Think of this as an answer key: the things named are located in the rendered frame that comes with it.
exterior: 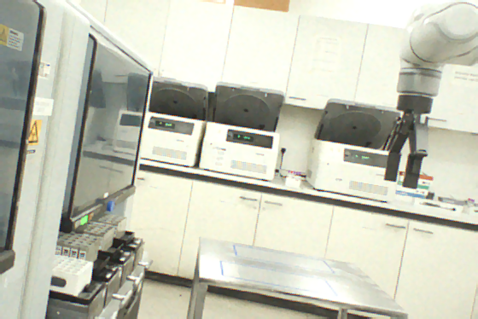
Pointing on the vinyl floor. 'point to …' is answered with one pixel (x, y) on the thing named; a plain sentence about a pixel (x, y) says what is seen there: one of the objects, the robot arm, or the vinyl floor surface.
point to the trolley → (286, 279)
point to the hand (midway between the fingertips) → (399, 180)
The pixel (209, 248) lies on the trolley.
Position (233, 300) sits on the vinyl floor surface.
